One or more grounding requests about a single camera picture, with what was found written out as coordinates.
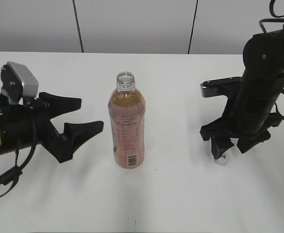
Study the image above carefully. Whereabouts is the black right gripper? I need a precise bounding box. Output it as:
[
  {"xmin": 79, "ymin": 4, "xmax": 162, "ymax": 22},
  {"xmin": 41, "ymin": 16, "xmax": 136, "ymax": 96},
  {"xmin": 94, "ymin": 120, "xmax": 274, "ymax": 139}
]
[{"xmin": 200, "ymin": 110, "xmax": 282, "ymax": 160}]

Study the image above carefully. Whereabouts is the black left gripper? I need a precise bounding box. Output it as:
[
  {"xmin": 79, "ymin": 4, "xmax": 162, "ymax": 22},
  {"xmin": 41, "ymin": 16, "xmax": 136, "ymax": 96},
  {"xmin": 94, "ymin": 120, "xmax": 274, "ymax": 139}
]
[{"xmin": 0, "ymin": 92, "xmax": 104, "ymax": 163}]

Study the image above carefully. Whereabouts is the white bottle cap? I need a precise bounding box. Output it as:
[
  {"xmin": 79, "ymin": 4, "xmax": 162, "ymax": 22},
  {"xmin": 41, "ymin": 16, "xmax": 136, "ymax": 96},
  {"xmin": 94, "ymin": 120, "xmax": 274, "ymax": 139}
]
[{"xmin": 214, "ymin": 155, "xmax": 229, "ymax": 166}]

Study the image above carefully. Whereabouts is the pink label tea bottle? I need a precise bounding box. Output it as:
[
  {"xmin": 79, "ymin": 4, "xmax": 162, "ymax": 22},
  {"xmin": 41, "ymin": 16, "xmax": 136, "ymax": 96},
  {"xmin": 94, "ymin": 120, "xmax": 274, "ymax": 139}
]
[{"xmin": 108, "ymin": 71, "xmax": 146, "ymax": 169}]

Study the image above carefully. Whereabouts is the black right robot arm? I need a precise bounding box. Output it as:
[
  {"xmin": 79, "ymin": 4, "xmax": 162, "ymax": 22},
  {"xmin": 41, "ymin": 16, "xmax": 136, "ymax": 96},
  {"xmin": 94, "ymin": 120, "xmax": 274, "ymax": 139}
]
[{"xmin": 200, "ymin": 19, "xmax": 284, "ymax": 160}]

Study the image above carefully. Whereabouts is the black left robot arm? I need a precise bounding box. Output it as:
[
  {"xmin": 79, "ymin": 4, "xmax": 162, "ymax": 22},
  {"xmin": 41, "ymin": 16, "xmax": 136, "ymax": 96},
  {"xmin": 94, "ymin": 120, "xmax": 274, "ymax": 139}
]
[{"xmin": 0, "ymin": 92, "xmax": 104, "ymax": 163}]

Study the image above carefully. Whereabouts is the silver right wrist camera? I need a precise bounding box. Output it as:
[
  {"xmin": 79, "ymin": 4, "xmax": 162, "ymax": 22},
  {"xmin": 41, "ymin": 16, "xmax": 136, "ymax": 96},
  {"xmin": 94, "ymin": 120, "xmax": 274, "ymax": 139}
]
[{"xmin": 200, "ymin": 77, "xmax": 241, "ymax": 98}]

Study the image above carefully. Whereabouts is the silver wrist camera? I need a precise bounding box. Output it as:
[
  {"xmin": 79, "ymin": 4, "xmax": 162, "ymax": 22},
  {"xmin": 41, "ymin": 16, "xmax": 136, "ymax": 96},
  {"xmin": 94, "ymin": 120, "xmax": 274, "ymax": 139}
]
[
  {"xmin": 0, "ymin": 61, "xmax": 39, "ymax": 105},
  {"xmin": 200, "ymin": 77, "xmax": 241, "ymax": 98}
]

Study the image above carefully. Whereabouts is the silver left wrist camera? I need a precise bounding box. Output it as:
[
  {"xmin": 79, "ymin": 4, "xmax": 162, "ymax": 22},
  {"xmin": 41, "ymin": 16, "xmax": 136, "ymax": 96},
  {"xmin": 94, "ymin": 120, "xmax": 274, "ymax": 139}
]
[{"xmin": 0, "ymin": 61, "xmax": 39, "ymax": 105}]

